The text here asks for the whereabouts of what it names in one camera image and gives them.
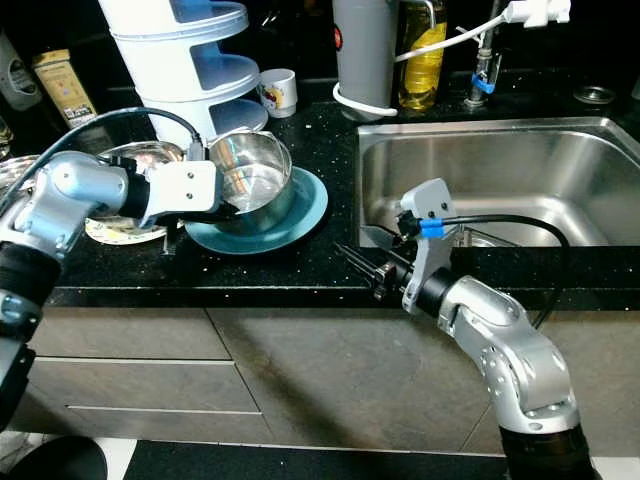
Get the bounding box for metal faucet with blue tape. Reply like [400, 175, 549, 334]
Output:
[463, 0, 506, 109]

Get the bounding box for white power cable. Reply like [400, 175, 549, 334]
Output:
[332, 10, 511, 119]

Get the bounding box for small white printed mug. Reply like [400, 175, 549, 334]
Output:
[258, 68, 299, 119]

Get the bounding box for yellow oil bottle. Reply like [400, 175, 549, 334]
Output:
[395, 0, 449, 111]

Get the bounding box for black floor mat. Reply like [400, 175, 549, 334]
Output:
[125, 440, 511, 480]

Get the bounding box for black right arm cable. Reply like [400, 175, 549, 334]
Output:
[440, 212, 571, 331]

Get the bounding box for steel bowl holding utensils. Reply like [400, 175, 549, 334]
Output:
[0, 153, 41, 191]

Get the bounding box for grey labelled bottle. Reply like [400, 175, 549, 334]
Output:
[0, 33, 43, 111]

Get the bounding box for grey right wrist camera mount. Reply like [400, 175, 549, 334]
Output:
[398, 178, 456, 316]

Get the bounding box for grey cylindrical appliance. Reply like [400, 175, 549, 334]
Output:
[332, 0, 403, 109]

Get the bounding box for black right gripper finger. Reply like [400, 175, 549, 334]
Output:
[332, 240, 386, 291]
[358, 220, 413, 253]

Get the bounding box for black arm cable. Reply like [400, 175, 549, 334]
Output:
[8, 105, 211, 216]
[440, 212, 571, 331]

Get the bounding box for white tiered plastic rack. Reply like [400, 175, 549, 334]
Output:
[98, 0, 261, 151]

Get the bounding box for cream patterned plate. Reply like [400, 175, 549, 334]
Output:
[85, 215, 171, 246]

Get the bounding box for yellow tea tin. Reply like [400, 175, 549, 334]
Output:
[32, 48, 99, 129]

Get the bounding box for small stainless steel pot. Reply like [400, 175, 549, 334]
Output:
[205, 128, 294, 236]

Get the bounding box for round metal counter cap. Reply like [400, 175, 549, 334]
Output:
[573, 86, 618, 106]

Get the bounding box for wide stainless steel bowl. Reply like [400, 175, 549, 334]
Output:
[105, 140, 196, 176]

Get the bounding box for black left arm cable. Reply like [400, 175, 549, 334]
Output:
[8, 105, 211, 216]

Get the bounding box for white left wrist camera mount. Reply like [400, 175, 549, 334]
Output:
[145, 160, 221, 223]

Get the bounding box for white plug adapter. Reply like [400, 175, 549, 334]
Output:
[500, 0, 573, 29]

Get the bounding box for stainless steel sink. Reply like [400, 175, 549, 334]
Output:
[357, 115, 640, 249]

